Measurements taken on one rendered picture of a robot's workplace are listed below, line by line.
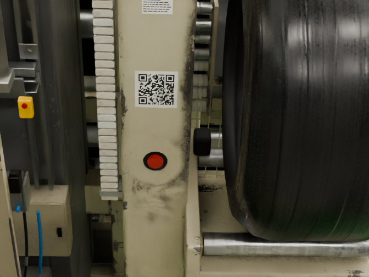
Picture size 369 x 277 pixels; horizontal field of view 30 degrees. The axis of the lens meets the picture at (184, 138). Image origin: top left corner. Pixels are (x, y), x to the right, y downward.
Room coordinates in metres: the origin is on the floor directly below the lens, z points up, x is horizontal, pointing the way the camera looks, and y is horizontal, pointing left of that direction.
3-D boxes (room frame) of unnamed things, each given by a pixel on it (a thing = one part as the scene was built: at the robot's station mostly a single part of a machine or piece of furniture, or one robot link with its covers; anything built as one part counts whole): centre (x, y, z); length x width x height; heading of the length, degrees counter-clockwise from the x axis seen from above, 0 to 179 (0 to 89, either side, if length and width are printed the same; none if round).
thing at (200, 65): (1.50, 0.04, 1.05); 0.20 x 0.15 x 0.30; 92
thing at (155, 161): (1.03, 0.05, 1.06); 0.03 x 0.02 x 0.03; 92
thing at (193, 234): (1.12, -0.02, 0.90); 0.40 x 0.03 x 0.10; 2
